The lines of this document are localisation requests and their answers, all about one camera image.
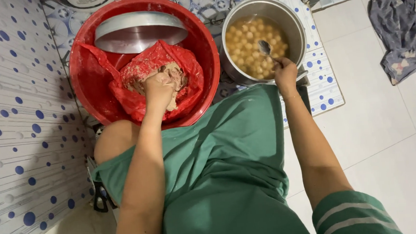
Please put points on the metal spoon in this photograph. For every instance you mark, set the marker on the metal spoon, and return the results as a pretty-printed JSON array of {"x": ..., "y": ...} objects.
[{"x": 265, "y": 49}]

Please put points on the large metal pot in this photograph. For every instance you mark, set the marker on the large metal pot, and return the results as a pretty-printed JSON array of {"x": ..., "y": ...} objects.
[{"x": 292, "y": 23}]

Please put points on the grey crumpled cloth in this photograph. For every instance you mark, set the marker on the grey crumpled cloth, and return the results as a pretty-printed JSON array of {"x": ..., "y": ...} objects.
[{"x": 401, "y": 28}]

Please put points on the dough balls in broth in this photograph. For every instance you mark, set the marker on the dough balls in broth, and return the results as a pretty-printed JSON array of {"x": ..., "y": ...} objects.
[{"x": 247, "y": 43}]

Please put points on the white round container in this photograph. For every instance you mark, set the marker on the white round container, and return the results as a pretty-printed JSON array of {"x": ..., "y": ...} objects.
[{"x": 84, "y": 0}]

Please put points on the person's green dress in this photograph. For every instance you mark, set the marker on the person's green dress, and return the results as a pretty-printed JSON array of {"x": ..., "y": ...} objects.
[{"x": 225, "y": 173}]

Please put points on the person's right hand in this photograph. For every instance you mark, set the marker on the person's right hand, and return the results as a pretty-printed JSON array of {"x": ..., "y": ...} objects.
[{"x": 285, "y": 75}]

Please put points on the person's bare knee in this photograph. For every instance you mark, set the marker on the person's bare knee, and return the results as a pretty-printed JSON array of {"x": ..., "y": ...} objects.
[{"x": 115, "y": 139}]

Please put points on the red plastic bag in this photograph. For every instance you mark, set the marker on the red plastic bag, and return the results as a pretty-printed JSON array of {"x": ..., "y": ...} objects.
[{"x": 187, "y": 66}]

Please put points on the person's left fingers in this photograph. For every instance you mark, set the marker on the person's left fingers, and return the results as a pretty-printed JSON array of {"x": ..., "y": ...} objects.
[{"x": 161, "y": 77}]

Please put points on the red plastic basin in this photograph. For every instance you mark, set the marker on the red plastic basin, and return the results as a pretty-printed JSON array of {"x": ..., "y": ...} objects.
[{"x": 95, "y": 73}]

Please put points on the round metal lid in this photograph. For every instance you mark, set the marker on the round metal lid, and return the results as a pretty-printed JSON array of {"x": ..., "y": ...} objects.
[{"x": 140, "y": 33}]

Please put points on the person's right fingers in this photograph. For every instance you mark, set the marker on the person's right fingers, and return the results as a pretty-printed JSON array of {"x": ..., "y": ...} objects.
[{"x": 279, "y": 66}]

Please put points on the black low stool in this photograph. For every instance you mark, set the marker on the black low stool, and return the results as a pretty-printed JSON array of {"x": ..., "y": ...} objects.
[{"x": 100, "y": 195}]

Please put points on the person's left hand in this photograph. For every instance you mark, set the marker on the person's left hand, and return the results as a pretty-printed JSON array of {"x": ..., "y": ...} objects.
[{"x": 158, "y": 89}]

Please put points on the beige dough lump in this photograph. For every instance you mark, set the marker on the beige dough lump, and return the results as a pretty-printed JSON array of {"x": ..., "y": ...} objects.
[{"x": 178, "y": 75}]

